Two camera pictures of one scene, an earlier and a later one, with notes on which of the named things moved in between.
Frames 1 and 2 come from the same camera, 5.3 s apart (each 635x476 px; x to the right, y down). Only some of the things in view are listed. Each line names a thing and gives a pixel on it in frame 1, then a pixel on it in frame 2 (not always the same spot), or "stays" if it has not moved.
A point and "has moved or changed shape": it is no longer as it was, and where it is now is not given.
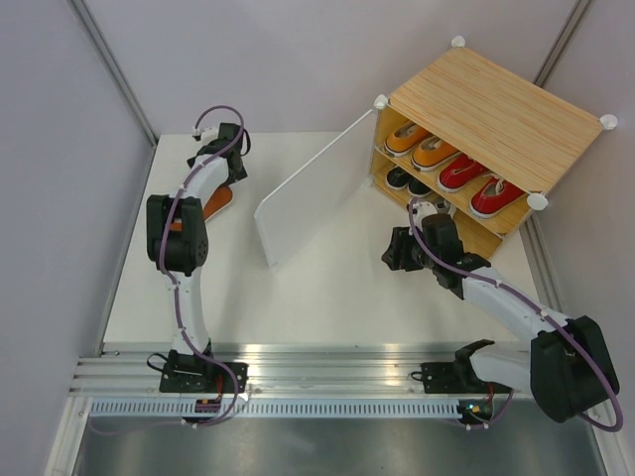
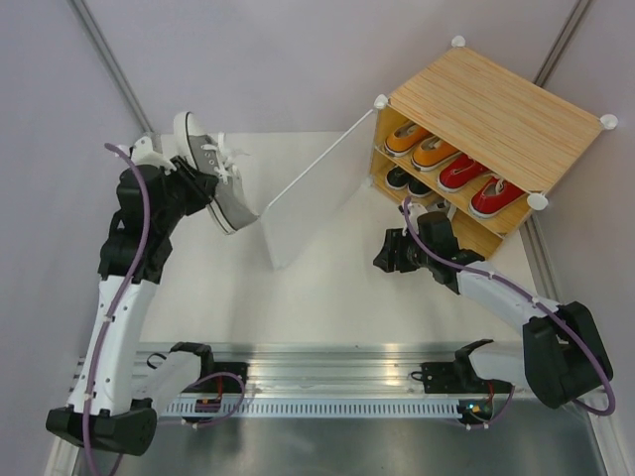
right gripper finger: [402, 240] stays
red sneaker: [460, 173] stays
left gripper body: [237, 176] to [181, 195]
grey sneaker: [445, 207] stays
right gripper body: [421, 258] stays
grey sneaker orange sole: [219, 200] has moved or changed shape
